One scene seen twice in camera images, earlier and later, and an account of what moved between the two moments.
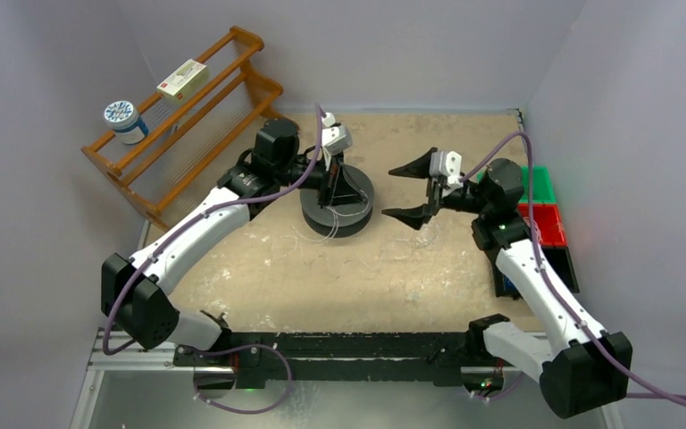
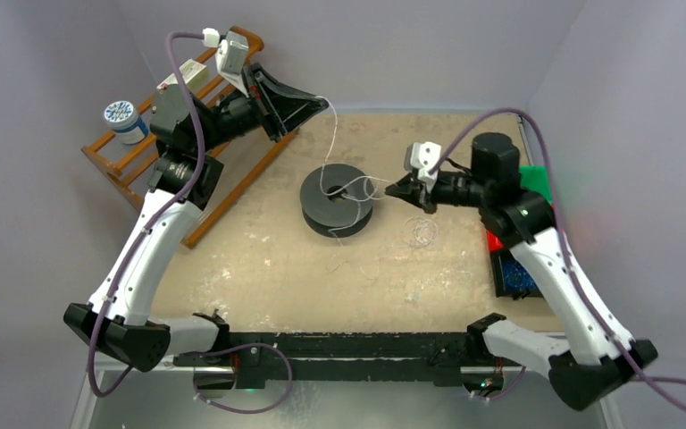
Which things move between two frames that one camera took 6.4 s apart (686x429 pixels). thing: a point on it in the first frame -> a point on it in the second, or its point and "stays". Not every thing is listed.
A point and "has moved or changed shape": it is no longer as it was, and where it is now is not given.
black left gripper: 343,193 -> 292,106
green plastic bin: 542,189 stays
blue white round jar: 122,116 stays
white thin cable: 355,206 has moved or changed shape
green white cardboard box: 184,82 stays
